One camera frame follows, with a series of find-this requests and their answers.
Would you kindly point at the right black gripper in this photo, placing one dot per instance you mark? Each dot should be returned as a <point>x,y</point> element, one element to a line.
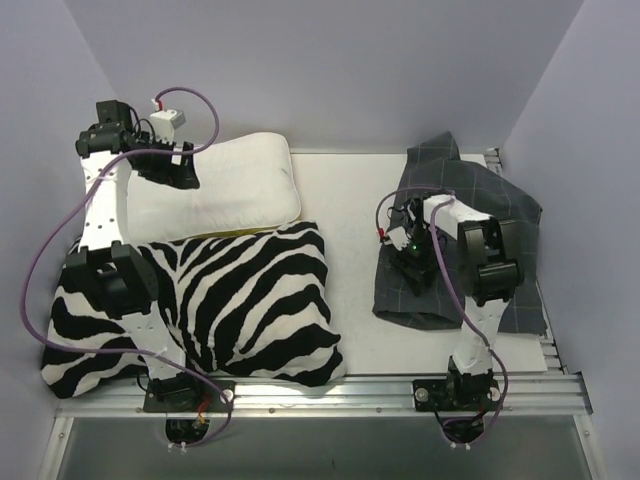
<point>413,265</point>

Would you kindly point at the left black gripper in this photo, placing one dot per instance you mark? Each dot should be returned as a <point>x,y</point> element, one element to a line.
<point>163,166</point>

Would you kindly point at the white pillow with yellow edge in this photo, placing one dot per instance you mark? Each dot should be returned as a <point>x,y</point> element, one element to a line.
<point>246,184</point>

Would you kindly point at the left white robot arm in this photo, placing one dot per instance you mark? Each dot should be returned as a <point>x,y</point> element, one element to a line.
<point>112,275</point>

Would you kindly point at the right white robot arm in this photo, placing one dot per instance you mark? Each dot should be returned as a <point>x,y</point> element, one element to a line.
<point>480,261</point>

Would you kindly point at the zebra striped cushion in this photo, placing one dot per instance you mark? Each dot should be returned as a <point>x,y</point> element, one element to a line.
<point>247,306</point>

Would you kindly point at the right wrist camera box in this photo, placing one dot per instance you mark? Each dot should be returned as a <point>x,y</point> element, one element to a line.
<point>396,237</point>

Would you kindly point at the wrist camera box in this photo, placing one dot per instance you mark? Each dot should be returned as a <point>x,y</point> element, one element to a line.
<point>396,237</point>
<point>166,122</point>

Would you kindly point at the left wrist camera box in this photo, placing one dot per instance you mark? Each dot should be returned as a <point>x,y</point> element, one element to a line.
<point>166,122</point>

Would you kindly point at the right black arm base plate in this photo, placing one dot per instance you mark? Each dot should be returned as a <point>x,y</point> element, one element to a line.
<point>440,395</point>

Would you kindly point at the aluminium rail frame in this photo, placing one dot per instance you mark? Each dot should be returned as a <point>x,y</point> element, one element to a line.
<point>364,426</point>

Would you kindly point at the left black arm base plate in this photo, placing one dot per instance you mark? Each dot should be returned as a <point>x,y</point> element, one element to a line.
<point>187,397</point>

